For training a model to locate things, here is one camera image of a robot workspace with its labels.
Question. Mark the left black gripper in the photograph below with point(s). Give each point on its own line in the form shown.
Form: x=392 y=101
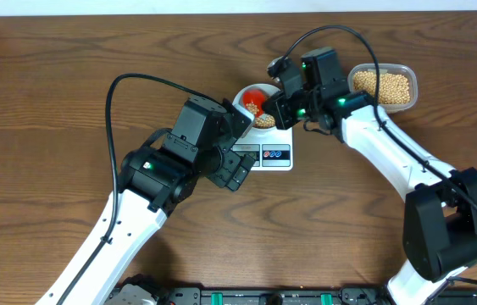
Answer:
x=231 y=169

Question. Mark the soybeans in bowl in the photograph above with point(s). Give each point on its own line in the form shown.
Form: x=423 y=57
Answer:
x=264 y=121

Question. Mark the clear plastic container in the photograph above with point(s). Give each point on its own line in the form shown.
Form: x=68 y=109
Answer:
x=397 y=69

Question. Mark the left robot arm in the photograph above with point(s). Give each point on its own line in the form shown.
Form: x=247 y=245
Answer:
x=153 y=179

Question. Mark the grey bowl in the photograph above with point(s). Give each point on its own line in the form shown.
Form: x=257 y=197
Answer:
x=270 y=91

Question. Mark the soybeans in scoop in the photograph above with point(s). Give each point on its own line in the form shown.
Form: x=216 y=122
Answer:
x=254 y=109

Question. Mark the red measuring scoop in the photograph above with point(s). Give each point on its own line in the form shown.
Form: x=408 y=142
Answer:
x=254 y=95

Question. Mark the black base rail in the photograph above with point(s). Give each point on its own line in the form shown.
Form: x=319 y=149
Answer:
x=131 y=295

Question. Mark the white kitchen scale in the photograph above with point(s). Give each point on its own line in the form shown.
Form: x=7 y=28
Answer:
x=269 y=153

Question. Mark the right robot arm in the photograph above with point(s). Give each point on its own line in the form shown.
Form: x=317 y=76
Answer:
x=440 y=203

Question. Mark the soybeans in container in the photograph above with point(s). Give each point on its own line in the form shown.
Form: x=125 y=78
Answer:
x=393 y=89

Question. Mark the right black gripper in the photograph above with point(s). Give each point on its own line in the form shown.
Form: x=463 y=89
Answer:
x=280 y=108

